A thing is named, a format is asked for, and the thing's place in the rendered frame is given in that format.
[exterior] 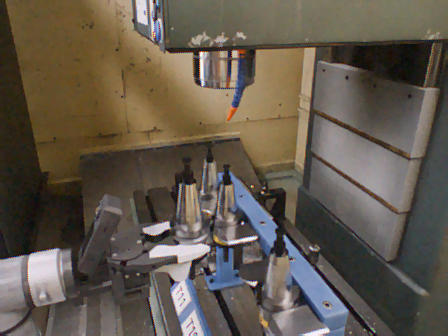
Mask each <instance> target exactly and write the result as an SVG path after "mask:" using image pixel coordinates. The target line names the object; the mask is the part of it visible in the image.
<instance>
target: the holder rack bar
mask: <svg viewBox="0 0 448 336"><path fill-rule="evenodd" d="M229 175H231V181H233V186H234V191H235V196H236V205H237V206H238V212H241V211H242V214H243V217H242V221H243V223H244V224H247V223H250V224H251V226H253V229H255V231H256V232H257V234H258V236H260V240H256V241H257V242H258V244H259V245H260V246H261V248H262V249H263V251H264V252H265V253H266V255H267V256H269V253H270V250H271V248H272V247H274V241H275V240H276V234H275V229H276V228H277V227H278V226H276V224H274V221H272V220H271V218H270V217H269V216H268V215H267V214H266V212H265V211H264V210H263V209H262V208H261V206H259V204H258V203H257V202H256V201H255V199H254V198H253V197H252V196H251V194H249V193H248V191H247V190H246V189H245V188H244V187H243V185H242V184H241V183H240V182H239V181H238V179H236V176H234V175H233V173H232V172H231V171H229ZM284 241H286V249H288V253H289V260H290V266H291V278H292V285H293V286H296V285H298V288H299V299H298V300H299V301H300V303H301V304H310V306H311V307H312V309H313V310H314V311H315V313H316V314H317V316H319V317H320V321H322V323H324V324H325V325H326V326H327V328H328V330H334V329H336V328H339V327H344V326H345V325H346V320H347V316H348V313H349V312H348V310H347V308H346V307H345V306H344V304H342V302H341V301H339V300H340V299H338V298H337V297H336V295H335V294H334V293H333V292H332V290H331V289H330V288H329V287H328V285H326V284H325V282H324V281H323V280H322V279H321V278H320V276H319V275H318V274H317V273H316V271H315V270H313V268H312V267H311V265H309V263H308V262H307V261H306V259H305V258H303V256H301V253H299V252H298V250H297V249H296V248H295V247H294V245H293V244H291V242H290V241H289V239H287V238H286V236H285V235H284Z"/></svg>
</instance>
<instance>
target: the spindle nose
mask: <svg viewBox="0 0 448 336"><path fill-rule="evenodd" d="M237 54H238V53H237V51H216V52H198V53H193V77H194V83H195V84H196V85H198V86H200V87H203V88H213V89H236V84H237V83H236V80H237V79H238V78H237V77H236V75H237V74H238V73H237V70H238V67H237V65H238V61H237V59H238V56H237ZM255 77H256V50H250V51H246V85H245V87H248V86H251V85H253V83H255Z"/></svg>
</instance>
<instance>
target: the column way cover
mask: <svg viewBox="0 0 448 336"><path fill-rule="evenodd" d="M439 93H440V89H438V88H435V87H434V88H432V87H428V88H425V89H423V88H421V87H415V86H413V85H411V82H410V81H407V80H401V79H399V78H396V77H390V76H387V75H384V74H379V73H376V72H370V71H367V70H365V69H359V68H356V67H352V66H348V65H345V64H338V63H337V64H336V63H333V64H328V63H326V62H323V61H318V65H317V72H316V86H315V93H314V106H313V112H314V113H315V115H314V128H313V136H312V142H311V155H312V163H311V176H310V183H309V194H310V195H311V196H313V197H314V198H315V199H316V200H317V201H319V203H321V204H322V205H323V206H324V207H325V208H326V209H328V210H329V211H330V212H331V213H333V214H334V216H336V218H338V219H339V220H340V221H341V222H342V223H344V224H345V225H346V226H347V227H348V228H350V229H351V230H352V231H353V232H354V233H355V234H356V235H358V236H359V237H360V238H361V239H362V240H363V241H365V243H367V245H369V246H370V247H372V249H373V250H374V251H376V252H377V253H378V254H379V255H381V257H383V258H384V259H385V260H386V261H387V262H388V261H391V260H393V259H396V256H397V253H398V247H399V244H400V241H401V235H402V232H403V226H404V223H405V220H406V215H407V211H409V210H410V208H411V201H412V198H413V193H414V190H415V186H416V180H417V178H418V172H419V168H420V166H421V160H422V157H424V156H425V152H426V149H427V146H428V140H429V137H430V131H431V129H432V123H433V119H434V114H435V111H436V108H437V102H438V100H439Z"/></svg>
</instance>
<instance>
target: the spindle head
mask: <svg viewBox="0 0 448 336"><path fill-rule="evenodd" d="M146 1H147V20H148V25H145V24H144V23H142V22H138V18H137V2H136V0H132V11H133V18H132V23H134V30H136V31H137V33H139V34H141V36H143V37H145V38H146V39H149V41H151V42H153V43H154V44H155V41H154V40H152V31H151V11H150V1H149V0H146ZM163 10H164V34H165V46H166V51H168V53H198V52H216V51H250V50H266V49H283V48H293V49H301V48H318V47H352V46H369V45H402V44H436V43H448V0H163Z"/></svg>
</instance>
